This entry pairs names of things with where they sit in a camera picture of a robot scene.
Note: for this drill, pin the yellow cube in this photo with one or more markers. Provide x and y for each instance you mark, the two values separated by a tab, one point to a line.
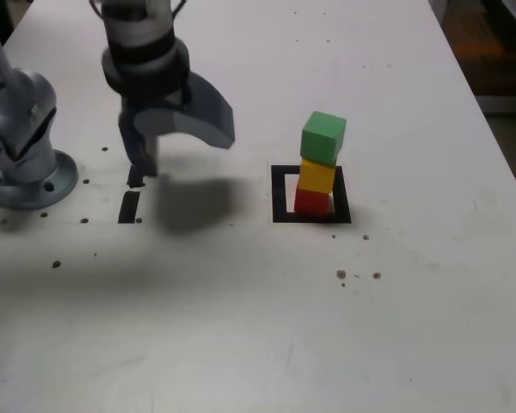
316	176

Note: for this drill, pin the red cube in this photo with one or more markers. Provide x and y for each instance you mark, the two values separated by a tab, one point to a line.
310	203

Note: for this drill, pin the black tape strip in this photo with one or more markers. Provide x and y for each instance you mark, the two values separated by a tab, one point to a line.
129	208

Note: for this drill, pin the black tape square outline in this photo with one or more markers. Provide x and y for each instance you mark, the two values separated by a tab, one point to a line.
279	193

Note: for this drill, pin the grey metal rail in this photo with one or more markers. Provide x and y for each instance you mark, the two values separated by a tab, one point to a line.
507	103

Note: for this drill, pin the green cube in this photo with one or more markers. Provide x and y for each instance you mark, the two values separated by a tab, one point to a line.
322	137

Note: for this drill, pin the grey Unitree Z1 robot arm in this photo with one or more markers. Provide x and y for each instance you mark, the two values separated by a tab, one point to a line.
26	129

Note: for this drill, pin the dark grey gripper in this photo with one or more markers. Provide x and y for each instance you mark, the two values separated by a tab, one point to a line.
159	105

